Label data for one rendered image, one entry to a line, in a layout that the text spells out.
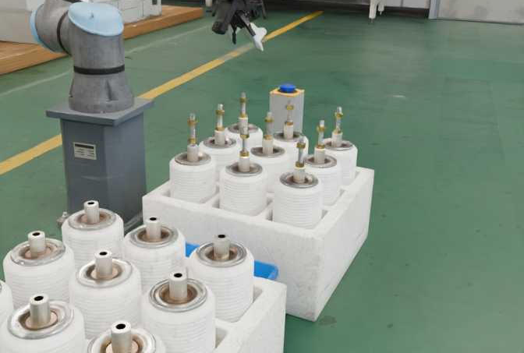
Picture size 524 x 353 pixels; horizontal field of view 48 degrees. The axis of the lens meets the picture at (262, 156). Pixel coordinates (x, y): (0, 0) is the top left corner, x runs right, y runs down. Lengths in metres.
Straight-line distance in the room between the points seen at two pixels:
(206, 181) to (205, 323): 0.49
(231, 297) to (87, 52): 0.73
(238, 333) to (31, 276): 0.29
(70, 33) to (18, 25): 2.24
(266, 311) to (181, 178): 0.42
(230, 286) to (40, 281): 0.26
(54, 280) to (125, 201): 0.60
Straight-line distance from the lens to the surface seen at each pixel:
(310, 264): 1.11
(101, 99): 1.40
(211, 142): 1.33
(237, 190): 1.15
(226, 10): 1.88
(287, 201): 1.11
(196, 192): 1.21
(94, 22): 1.37
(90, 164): 1.44
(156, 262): 0.90
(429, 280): 1.36
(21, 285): 0.90
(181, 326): 0.76
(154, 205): 1.23
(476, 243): 1.56
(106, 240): 0.97
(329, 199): 1.23
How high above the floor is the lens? 0.69
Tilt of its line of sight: 20 degrees down
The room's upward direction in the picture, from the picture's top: 2 degrees clockwise
